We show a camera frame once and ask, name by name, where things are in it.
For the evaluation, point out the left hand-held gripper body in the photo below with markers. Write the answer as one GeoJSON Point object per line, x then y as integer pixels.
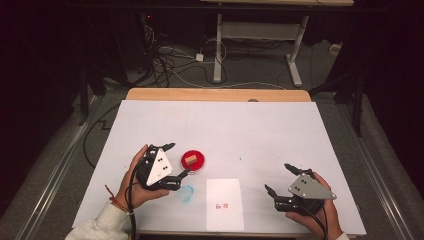
{"type": "Point", "coordinates": [160, 166]}

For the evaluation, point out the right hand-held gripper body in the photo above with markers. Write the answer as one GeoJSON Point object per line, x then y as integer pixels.
{"type": "Point", "coordinates": [308, 190]}

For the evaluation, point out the small wooden stamp block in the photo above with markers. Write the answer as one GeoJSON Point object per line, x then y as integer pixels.
{"type": "Point", "coordinates": [190, 160]}

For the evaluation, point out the red round ink pad dish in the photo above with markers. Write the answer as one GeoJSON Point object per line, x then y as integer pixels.
{"type": "Point", "coordinates": [198, 164]}

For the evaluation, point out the person's right hand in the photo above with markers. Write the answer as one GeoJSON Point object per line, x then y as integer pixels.
{"type": "Point", "coordinates": [316, 225]}

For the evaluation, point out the person's left hand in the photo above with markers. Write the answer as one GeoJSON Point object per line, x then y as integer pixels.
{"type": "Point", "coordinates": [128, 190]}

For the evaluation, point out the white paper sheet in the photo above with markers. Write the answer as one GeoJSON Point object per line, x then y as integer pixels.
{"type": "Point", "coordinates": [225, 193]}

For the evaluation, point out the white board table cover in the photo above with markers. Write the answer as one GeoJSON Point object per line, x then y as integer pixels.
{"type": "Point", "coordinates": [216, 133]}

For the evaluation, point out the wooden table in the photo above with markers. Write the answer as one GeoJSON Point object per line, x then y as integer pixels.
{"type": "Point", "coordinates": [216, 95]}

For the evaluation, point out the grey table grommet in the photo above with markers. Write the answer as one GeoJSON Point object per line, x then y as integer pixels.
{"type": "Point", "coordinates": [253, 100]}

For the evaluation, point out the black stand leg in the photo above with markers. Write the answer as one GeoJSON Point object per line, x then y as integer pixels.
{"type": "Point", "coordinates": [358, 110]}
{"type": "Point", "coordinates": [84, 100]}

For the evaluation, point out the white power adapter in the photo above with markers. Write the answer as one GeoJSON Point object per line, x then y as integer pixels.
{"type": "Point", "coordinates": [199, 57]}

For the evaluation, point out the white box on floor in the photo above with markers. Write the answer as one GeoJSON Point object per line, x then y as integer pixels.
{"type": "Point", "coordinates": [335, 49]}

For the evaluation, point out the metal floor rail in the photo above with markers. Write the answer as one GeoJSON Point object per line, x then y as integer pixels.
{"type": "Point", "coordinates": [376, 173]}
{"type": "Point", "coordinates": [56, 170]}

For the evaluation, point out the white metal desk frame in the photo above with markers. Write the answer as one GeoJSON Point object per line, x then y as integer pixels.
{"type": "Point", "coordinates": [260, 30]}

